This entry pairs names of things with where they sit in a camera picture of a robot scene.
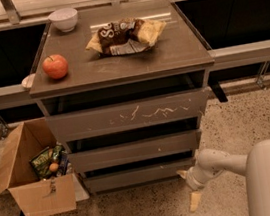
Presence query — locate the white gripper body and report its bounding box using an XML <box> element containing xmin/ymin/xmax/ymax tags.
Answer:
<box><xmin>185</xmin><ymin>164</ymin><xmax>213</xmax><ymax>191</ymax></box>

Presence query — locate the grey bottom drawer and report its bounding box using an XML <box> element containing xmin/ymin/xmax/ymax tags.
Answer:
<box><xmin>83</xmin><ymin>157</ymin><xmax>195</xmax><ymax>193</ymax></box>

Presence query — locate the grey drawer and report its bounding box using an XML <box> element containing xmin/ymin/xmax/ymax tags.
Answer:
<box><xmin>68</xmin><ymin>129</ymin><xmax>202</xmax><ymax>173</ymax></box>
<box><xmin>83</xmin><ymin>157</ymin><xmax>195</xmax><ymax>193</ymax></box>
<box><xmin>46</xmin><ymin>88</ymin><xmax>209</xmax><ymax>142</ymax></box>

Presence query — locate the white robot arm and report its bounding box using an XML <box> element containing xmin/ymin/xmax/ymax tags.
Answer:
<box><xmin>177</xmin><ymin>139</ymin><xmax>270</xmax><ymax>216</ymax></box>

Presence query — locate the grey middle drawer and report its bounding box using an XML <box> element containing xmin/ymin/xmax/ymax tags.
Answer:
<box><xmin>68</xmin><ymin>129</ymin><xmax>202</xmax><ymax>173</ymax></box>

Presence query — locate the grey top drawer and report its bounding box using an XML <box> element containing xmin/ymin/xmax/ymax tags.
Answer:
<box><xmin>46</xmin><ymin>88</ymin><xmax>209</xmax><ymax>142</ymax></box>

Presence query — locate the grey drawer cabinet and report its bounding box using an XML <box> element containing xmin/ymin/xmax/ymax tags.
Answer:
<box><xmin>18</xmin><ymin>0</ymin><xmax>233</xmax><ymax>203</ymax></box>

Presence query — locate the blue snack package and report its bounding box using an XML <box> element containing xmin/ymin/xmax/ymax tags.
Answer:
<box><xmin>56</xmin><ymin>151</ymin><xmax>73</xmax><ymax>177</ymax></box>

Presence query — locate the small orange fruit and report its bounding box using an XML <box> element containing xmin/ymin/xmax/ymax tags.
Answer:
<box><xmin>49</xmin><ymin>162</ymin><xmax>59</xmax><ymax>173</ymax></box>

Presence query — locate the green snack bag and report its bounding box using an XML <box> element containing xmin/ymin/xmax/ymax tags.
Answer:
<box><xmin>30</xmin><ymin>145</ymin><xmax>64</xmax><ymax>180</ymax></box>

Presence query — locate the cardboard box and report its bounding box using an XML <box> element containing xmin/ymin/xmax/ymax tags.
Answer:
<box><xmin>0</xmin><ymin>119</ymin><xmax>77</xmax><ymax>216</ymax></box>

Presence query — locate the brown chip bag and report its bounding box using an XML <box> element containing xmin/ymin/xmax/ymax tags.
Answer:
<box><xmin>86</xmin><ymin>18</ymin><xmax>166</xmax><ymax>56</ymax></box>

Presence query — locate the red apple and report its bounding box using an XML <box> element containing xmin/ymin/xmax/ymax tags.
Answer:
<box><xmin>42</xmin><ymin>54</ymin><xmax>68</xmax><ymax>80</ymax></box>

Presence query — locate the white round disc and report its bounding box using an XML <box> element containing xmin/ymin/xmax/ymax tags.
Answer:
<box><xmin>21</xmin><ymin>74</ymin><xmax>35</xmax><ymax>90</ymax></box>

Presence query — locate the white bowl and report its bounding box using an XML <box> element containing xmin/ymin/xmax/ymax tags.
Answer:
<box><xmin>48</xmin><ymin>8</ymin><xmax>78</xmax><ymax>33</ymax></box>

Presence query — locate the grey metal bench rail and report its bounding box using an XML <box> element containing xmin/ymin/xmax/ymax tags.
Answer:
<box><xmin>0</xmin><ymin>39</ymin><xmax>270</xmax><ymax>110</ymax></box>

